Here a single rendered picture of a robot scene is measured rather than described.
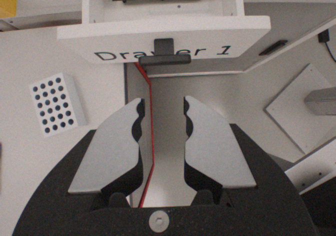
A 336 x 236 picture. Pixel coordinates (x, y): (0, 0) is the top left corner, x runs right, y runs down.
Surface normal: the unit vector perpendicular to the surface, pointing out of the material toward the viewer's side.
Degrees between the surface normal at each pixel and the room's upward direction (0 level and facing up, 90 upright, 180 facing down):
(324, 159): 0
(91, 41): 90
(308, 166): 0
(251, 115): 1
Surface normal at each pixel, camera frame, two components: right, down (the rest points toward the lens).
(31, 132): -0.01, -0.03
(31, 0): 0.04, 1.00
